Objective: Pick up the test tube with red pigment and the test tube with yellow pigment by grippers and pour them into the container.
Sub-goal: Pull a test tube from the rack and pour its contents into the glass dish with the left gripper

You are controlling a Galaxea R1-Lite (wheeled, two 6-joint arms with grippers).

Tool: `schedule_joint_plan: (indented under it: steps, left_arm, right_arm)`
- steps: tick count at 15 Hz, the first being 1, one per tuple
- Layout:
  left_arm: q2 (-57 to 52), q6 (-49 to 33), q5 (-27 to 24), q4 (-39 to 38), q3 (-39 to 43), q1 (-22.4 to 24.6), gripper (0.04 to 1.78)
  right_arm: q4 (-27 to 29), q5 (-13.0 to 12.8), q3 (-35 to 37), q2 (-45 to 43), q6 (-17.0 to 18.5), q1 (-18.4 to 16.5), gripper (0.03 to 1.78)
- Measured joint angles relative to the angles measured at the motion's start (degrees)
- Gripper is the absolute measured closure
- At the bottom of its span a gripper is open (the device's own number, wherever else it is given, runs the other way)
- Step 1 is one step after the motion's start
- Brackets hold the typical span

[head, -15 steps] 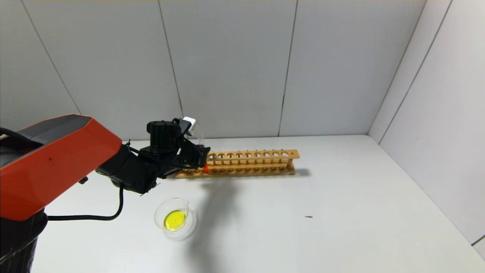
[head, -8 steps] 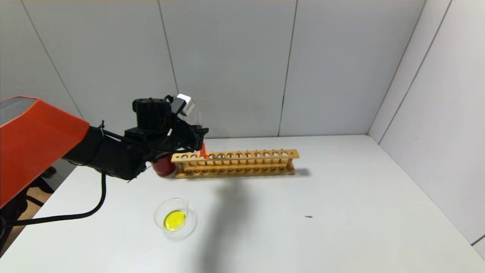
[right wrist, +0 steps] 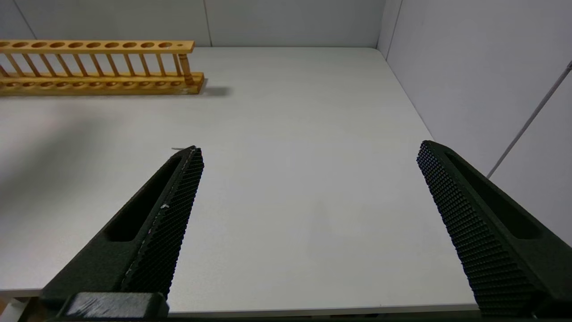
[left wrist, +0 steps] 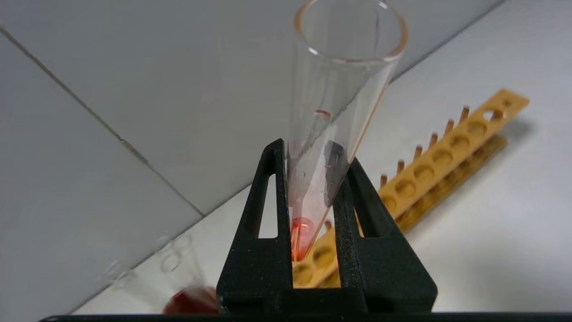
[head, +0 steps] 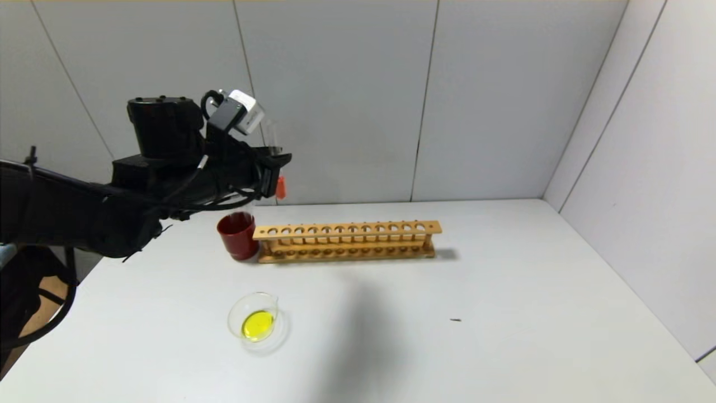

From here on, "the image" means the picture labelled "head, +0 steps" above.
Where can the dark red cup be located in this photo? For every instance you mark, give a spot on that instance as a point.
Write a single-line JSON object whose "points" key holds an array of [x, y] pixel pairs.
{"points": [[238, 238]]}

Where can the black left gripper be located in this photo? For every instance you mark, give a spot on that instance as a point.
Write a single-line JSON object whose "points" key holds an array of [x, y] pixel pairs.
{"points": [[272, 173]]}

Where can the black chair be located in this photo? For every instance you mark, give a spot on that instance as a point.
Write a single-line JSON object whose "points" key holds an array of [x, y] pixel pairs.
{"points": [[17, 280]]}

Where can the white and grey wrist camera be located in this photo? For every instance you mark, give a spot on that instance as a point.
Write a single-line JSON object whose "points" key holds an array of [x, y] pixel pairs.
{"points": [[243, 112]]}

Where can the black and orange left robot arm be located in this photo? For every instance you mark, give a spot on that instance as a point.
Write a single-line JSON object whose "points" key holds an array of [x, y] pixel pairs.
{"points": [[67, 218]]}

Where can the clear glass beaker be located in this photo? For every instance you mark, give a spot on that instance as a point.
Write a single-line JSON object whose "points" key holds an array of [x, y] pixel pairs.
{"points": [[257, 324]]}

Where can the wooden test tube rack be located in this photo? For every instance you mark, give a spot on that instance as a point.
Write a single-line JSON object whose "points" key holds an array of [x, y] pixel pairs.
{"points": [[358, 228]]}

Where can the test tube with red pigment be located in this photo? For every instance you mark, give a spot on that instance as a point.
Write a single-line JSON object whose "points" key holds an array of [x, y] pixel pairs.
{"points": [[281, 187]]}

